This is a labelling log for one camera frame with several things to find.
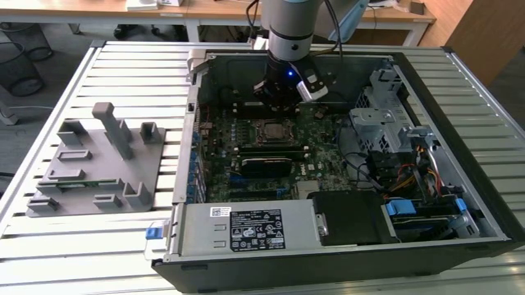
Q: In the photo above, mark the silver CPU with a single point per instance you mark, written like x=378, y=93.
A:
x=272, y=130

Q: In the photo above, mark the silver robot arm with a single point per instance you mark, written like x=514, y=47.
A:
x=287, y=24

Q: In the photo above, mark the black RAM slot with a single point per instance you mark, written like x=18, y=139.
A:
x=269, y=155
x=243, y=110
x=243, y=105
x=269, y=149

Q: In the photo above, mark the round coin battery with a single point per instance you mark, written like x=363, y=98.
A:
x=319, y=114

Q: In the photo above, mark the green motherboard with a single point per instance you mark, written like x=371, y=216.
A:
x=327, y=144

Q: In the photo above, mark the silver metal drive cage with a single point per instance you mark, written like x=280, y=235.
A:
x=368, y=118

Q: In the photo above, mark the blue expansion slot latch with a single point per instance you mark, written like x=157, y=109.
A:
x=196, y=134
x=191, y=177
x=193, y=157
x=191, y=192

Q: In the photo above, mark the black graphics card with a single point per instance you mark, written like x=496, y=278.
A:
x=265, y=169

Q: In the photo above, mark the silver finned heat sink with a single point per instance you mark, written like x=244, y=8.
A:
x=308, y=189

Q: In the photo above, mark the black expansion slot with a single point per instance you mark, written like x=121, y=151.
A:
x=249, y=194

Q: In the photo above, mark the black office chair base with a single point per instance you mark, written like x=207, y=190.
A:
x=155, y=30

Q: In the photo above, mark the grey parts rack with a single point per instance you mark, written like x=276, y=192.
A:
x=142, y=172

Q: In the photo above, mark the small brown cardboard box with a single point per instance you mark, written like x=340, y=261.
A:
x=416, y=7

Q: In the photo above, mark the white box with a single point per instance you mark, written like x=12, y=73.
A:
x=138, y=5

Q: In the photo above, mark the hard disk in blue carrier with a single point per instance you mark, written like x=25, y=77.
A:
x=400, y=208

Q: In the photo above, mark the silver power supply unit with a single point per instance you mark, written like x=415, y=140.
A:
x=196, y=227

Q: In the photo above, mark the brown wooden cabinet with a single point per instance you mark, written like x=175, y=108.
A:
x=483, y=37

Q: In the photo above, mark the green RAM stick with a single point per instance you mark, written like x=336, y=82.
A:
x=96, y=183

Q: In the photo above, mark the blue plastic release latch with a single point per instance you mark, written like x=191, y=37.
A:
x=155, y=233

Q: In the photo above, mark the black PC case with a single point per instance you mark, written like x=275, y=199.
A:
x=287, y=273

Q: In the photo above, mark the grey metal stand foot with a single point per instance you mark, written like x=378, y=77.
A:
x=8, y=116

